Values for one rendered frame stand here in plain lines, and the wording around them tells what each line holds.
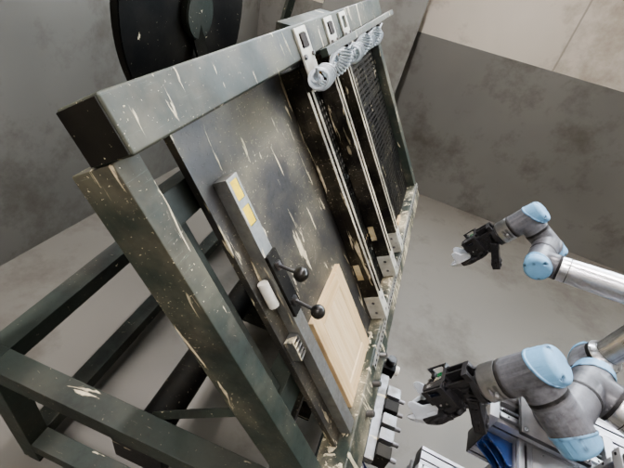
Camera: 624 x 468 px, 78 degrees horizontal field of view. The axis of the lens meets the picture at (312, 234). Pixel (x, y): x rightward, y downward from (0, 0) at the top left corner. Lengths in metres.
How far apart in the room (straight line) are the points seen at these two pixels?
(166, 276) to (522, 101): 3.95
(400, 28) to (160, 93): 3.47
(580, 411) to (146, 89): 0.92
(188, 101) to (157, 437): 1.11
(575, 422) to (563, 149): 3.83
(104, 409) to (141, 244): 0.92
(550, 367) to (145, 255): 0.74
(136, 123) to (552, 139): 4.13
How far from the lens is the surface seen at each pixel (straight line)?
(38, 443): 2.31
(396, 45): 4.06
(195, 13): 1.68
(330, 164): 1.40
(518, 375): 0.83
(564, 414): 0.85
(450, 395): 0.91
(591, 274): 1.32
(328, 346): 1.33
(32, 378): 1.73
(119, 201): 0.74
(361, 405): 1.52
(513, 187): 4.66
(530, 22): 4.27
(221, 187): 0.92
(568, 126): 4.47
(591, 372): 0.97
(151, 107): 0.72
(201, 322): 0.83
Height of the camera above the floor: 2.18
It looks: 38 degrees down
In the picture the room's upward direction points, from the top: 14 degrees clockwise
